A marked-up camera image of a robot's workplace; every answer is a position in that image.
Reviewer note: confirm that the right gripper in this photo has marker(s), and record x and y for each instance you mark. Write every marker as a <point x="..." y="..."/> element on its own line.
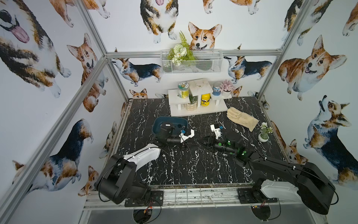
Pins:
<point x="215" y="145"/>

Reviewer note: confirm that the teal plastic storage box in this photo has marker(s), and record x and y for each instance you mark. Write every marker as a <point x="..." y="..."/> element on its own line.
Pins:
<point x="178" y="124"/>

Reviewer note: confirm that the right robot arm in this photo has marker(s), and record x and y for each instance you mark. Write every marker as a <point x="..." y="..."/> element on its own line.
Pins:
<point x="314" y="188"/>

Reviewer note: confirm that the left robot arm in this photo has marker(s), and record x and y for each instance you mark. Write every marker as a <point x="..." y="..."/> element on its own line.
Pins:
<point x="117" y="180"/>

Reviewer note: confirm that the beige work glove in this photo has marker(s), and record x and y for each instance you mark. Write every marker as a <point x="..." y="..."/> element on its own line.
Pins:
<point x="242" y="118"/>

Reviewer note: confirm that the small potted white flower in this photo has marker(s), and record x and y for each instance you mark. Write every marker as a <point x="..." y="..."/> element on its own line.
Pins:
<point x="265" y="131"/>

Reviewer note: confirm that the woven pot green plant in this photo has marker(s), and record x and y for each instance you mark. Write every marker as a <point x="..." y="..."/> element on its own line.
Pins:
<point x="192" y="105"/>

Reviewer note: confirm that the white tiered display shelf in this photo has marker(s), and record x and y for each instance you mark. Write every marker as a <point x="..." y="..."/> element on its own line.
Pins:
<point x="196" y="88"/>

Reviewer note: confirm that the green label tin can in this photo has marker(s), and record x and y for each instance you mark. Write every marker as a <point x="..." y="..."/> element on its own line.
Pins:
<point x="183" y="90"/>

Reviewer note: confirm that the yellow can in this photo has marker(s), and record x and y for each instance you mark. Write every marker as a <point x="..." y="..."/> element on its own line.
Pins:
<point x="205" y="99"/>

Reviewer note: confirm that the pink flower pot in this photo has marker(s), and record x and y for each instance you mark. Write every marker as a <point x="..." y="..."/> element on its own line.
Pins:
<point x="226" y="88"/>

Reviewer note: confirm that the artificial green white flowers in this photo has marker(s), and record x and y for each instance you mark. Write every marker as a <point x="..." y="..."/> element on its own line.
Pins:
<point x="181" y="53"/>

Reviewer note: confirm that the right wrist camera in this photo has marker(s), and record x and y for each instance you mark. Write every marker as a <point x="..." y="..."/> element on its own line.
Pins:
<point x="217" y="130"/>

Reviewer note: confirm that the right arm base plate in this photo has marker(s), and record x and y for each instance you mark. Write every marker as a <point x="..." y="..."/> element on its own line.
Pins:
<point x="251" y="196"/>

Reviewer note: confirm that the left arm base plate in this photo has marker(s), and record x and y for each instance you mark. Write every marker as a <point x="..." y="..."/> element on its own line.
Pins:
<point x="153" y="197"/>

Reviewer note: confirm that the white wire wall basket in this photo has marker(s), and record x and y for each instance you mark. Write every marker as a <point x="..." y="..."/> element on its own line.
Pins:
<point x="205" y="61"/>

